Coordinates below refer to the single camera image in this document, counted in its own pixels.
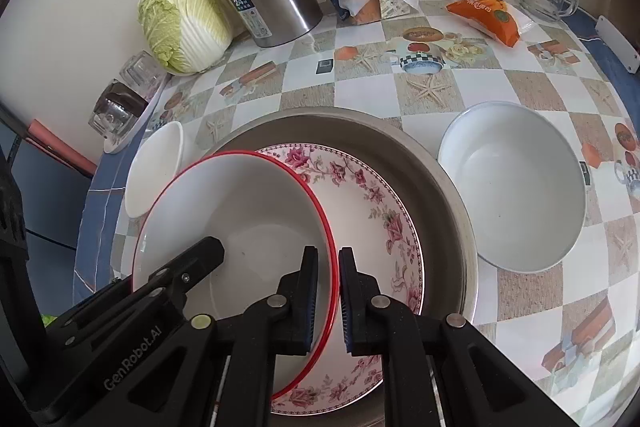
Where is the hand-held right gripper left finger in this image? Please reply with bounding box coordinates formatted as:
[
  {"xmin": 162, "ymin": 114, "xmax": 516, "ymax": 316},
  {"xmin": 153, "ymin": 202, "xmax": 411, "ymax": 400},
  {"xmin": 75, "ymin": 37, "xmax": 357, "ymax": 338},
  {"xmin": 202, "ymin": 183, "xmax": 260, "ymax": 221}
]
[{"xmin": 107, "ymin": 246, "xmax": 320, "ymax": 427}]

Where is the glass cup with dark base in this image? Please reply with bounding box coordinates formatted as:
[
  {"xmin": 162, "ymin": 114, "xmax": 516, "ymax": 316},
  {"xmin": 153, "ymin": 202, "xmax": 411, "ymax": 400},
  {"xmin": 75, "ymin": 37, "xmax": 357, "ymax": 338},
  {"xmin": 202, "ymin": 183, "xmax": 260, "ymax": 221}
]
[{"xmin": 89, "ymin": 78, "xmax": 148, "ymax": 142}]

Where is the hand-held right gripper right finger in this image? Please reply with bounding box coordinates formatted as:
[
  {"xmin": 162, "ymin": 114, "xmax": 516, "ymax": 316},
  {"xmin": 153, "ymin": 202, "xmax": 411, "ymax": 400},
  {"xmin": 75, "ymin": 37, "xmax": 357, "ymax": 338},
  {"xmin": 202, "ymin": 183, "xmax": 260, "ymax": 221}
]
[{"xmin": 338, "ymin": 247, "xmax": 556, "ymax": 427}]

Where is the pink floral plate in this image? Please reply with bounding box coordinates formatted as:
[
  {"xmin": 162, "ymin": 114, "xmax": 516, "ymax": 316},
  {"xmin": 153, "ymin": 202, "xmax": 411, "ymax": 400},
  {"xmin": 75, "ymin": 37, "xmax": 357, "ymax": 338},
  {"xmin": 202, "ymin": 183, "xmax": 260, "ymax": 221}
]
[{"xmin": 255, "ymin": 143, "xmax": 426, "ymax": 418}]

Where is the stainless steel basin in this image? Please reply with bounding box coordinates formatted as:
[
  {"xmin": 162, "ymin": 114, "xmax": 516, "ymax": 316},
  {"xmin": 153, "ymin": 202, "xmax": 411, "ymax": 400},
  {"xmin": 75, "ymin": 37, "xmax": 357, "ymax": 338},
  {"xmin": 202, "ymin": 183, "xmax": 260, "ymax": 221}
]
[{"xmin": 210, "ymin": 107, "xmax": 478, "ymax": 427}]

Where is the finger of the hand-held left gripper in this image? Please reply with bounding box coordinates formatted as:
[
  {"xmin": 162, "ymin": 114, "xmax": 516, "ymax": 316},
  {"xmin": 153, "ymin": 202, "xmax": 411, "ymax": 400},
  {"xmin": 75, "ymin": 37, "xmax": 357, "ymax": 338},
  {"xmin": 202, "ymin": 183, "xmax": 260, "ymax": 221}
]
[{"xmin": 131, "ymin": 236, "xmax": 225, "ymax": 308}]

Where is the orange snack packet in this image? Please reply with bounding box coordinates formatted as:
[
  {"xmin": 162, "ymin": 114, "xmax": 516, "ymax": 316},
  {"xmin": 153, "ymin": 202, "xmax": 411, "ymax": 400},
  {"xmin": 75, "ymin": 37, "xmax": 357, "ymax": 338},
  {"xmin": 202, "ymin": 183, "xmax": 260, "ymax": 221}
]
[{"xmin": 446, "ymin": 0, "xmax": 536, "ymax": 48}]

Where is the small white bowl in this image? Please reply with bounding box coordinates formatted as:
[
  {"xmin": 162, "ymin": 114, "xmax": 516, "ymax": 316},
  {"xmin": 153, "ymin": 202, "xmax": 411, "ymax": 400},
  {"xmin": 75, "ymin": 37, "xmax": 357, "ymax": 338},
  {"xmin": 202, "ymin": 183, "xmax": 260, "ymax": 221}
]
[{"xmin": 124, "ymin": 122, "xmax": 185, "ymax": 219}]

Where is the white cup tray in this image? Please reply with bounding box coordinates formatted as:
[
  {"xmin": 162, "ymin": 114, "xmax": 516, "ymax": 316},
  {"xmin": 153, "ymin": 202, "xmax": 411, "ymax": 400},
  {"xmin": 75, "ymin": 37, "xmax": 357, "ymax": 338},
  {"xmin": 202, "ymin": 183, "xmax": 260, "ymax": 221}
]
[{"xmin": 102, "ymin": 72, "xmax": 173, "ymax": 154}]

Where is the strawberry print red-rimmed bowl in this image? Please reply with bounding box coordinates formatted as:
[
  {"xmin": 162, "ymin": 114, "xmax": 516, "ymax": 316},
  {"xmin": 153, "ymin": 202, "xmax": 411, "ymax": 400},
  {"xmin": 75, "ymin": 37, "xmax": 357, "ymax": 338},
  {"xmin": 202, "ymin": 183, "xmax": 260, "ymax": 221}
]
[{"xmin": 131, "ymin": 150, "xmax": 341, "ymax": 403}]

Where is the white power strip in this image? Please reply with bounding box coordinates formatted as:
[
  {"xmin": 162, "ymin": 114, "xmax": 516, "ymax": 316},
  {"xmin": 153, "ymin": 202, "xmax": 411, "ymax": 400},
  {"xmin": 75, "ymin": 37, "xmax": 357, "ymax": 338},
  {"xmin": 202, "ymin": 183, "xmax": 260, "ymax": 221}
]
[{"xmin": 595, "ymin": 15, "xmax": 640, "ymax": 75}]

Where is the large pale blue bowl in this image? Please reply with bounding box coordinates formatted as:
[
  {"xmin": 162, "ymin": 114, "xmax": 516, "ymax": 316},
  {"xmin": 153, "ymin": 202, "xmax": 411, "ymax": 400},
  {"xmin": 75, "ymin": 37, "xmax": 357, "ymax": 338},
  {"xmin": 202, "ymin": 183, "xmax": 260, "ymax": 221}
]
[{"xmin": 437, "ymin": 102, "xmax": 587, "ymax": 272}]

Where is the pink board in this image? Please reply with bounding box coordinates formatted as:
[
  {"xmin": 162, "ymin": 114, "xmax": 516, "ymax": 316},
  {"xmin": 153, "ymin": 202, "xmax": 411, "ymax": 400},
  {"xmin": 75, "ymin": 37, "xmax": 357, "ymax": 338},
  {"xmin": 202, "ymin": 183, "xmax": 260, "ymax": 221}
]
[{"xmin": 27, "ymin": 119, "xmax": 98, "ymax": 178}]

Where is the clear glass cup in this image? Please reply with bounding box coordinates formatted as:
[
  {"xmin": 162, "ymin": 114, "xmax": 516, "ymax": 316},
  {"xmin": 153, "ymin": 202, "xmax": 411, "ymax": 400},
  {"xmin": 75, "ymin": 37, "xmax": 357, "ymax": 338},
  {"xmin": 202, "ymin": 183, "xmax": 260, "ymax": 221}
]
[{"xmin": 120, "ymin": 51, "xmax": 166, "ymax": 100}]

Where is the dark blue cabinet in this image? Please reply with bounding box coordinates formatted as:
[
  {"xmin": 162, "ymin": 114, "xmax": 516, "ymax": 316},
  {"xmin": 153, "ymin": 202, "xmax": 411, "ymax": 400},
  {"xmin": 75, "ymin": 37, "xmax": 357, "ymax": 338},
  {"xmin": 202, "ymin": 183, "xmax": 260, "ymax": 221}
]
[{"xmin": 0, "ymin": 107, "xmax": 93, "ymax": 323}]

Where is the napa cabbage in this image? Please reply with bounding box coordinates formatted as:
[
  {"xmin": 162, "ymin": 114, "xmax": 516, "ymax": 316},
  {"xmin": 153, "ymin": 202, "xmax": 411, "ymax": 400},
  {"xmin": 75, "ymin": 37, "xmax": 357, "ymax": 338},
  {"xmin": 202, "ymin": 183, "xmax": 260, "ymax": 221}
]
[{"xmin": 137, "ymin": 0, "xmax": 235, "ymax": 75}]

